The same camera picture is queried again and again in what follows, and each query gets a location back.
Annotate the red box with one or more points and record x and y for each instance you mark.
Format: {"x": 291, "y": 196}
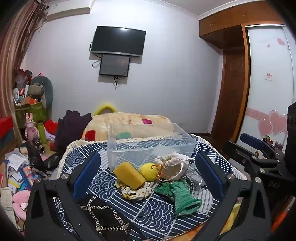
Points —
{"x": 5, "y": 127}

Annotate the small black wall monitor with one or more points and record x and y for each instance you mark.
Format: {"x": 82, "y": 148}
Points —
{"x": 115, "y": 65}

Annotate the brown striped curtain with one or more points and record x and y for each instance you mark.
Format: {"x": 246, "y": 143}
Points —
{"x": 16, "y": 46}

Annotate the cream floral pillow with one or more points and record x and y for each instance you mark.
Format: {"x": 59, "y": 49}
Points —
{"x": 115, "y": 125}

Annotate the yellow sponge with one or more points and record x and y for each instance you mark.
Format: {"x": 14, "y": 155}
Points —
{"x": 129, "y": 176}

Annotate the wooden wardrobe with white door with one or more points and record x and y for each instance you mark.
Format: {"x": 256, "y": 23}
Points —
{"x": 266, "y": 69}

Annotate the floral fabric scrunchie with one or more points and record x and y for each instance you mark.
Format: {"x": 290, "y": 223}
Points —
{"x": 136, "y": 193}

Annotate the blue wave pattern tablecloth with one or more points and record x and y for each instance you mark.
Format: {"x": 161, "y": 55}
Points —
{"x": 150, "y": 208}

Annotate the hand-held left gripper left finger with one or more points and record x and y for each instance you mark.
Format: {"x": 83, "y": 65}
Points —
{"x": 86, "y": 177}

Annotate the black wall television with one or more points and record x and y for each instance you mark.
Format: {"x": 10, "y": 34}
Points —
{"x": 118, "y": 41}

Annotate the silver mesh cloth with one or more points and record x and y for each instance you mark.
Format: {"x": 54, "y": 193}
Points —
{"x": 195, "y": 175}

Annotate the pink bunny toy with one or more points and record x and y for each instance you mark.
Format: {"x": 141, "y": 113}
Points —
{"x": 31, "y": 129}

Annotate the grey plush toy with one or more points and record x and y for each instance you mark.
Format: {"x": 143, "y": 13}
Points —
{"x": 44, "y": 89}

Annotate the pink plush toy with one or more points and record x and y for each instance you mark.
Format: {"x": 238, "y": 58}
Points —
{"x": 19, "y": 204}

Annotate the green knitted cloth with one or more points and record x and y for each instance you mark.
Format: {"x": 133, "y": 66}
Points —
{"x": 182, "y": 197}

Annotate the dark purple garment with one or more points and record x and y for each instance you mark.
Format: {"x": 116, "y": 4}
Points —
{"x": 69, "y": 127}

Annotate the black plastic bag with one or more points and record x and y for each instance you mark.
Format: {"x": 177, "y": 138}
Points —
{"x": 37, "y": 157}

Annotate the green bottle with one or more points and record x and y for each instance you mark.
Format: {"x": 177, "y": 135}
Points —
{"x": 42, "y": 133}

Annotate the white air conditioner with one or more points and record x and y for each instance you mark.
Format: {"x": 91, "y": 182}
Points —
{"x": 69, "y": 9}

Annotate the pile of papers and books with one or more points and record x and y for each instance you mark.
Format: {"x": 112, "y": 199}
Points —
{"x": 16, "y": 171}

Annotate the red cloth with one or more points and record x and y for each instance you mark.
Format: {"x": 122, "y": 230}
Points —
{"x": 50, "y": 127}

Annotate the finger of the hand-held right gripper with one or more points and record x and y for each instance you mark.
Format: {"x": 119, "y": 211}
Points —
{"x": 240, "y": 154}
{"x": 252, "y": 141}

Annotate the clear plastic storage box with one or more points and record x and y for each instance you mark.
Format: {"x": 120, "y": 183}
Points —
{"x": 138, "y": 150}

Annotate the silver metal hoop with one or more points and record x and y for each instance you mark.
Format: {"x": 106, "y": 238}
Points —
{"x": 175, "y": 178}

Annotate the green fabric storage box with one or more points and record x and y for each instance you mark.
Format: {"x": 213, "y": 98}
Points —
{"x": 34, "y": 113}

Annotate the yellow green plush item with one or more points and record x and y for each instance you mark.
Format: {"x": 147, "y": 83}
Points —
{"x": 105, "y": 108}

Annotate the yellow soft ball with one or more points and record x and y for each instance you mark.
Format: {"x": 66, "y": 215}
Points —
{"x": 148, "y": 172}

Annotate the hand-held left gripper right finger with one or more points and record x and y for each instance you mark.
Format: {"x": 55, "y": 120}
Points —
{"x": 211, "y": 175}

